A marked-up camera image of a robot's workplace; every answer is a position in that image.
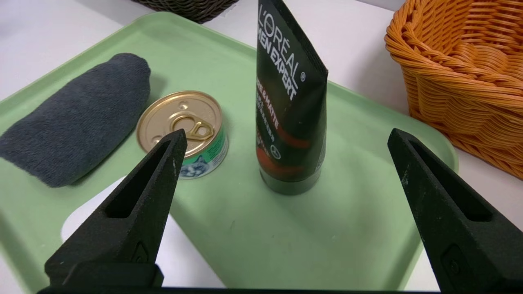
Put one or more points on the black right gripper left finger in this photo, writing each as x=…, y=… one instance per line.
x=135, y=228

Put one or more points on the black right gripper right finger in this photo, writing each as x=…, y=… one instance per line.
x=457, y=232

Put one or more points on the dark grey towel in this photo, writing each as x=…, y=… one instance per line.
x=77, y=122

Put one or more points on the cat food tin can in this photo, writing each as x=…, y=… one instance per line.
x=179, y=110

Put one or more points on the black face cream tube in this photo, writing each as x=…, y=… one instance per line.
x=290, y=122

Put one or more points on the orange wicker basket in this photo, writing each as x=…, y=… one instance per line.
x=470, y=81

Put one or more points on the dark brown wicker basket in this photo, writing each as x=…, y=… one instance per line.
x=192, y=8

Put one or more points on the light green plastic tray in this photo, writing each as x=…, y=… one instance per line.
x=306, y=237

